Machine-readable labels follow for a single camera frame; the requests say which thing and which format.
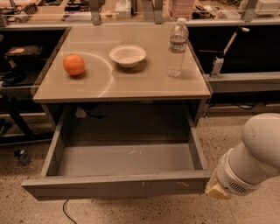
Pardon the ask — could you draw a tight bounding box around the grey drawer cabinet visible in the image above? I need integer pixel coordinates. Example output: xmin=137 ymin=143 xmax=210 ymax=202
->
xmin=32 ymin=24 xmax=213 ymax=130

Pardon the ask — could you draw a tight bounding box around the pink stacked container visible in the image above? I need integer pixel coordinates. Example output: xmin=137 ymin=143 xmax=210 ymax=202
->
xmin=168 ymin=0 xmax=195 ymax=19

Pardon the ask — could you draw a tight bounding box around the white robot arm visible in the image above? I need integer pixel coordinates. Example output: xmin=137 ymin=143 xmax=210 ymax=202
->
xmin=205 ymin=113 xmax=280 ymax=200

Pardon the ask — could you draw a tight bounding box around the orange fruit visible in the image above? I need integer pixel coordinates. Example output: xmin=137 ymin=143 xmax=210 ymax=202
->
xmin=63 ymin=53 xmax=85 ymax=76

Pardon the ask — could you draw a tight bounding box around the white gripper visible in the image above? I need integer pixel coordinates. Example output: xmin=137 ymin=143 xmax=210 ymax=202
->
xmin=205 ymin=149 xmax=260 ymax=200

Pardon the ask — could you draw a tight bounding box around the grey top drawer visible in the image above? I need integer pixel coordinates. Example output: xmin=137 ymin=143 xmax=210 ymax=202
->
xmin=22 ymin=105 xmax=211 ymax=200

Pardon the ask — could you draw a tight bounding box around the white bowl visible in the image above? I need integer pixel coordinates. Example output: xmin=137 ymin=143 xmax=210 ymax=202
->
xmin=109 ymin=45 xmax=146 ymax=68

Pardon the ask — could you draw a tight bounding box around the clear plastic water bottle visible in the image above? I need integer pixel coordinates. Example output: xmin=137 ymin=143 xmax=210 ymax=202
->
xmin=167 ymin=17 xmax=189 ymax=77

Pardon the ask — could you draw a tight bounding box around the black floor cable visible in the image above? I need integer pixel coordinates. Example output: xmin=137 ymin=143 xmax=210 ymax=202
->
xmin=62 ymin=199 xmax=77 ymax=224

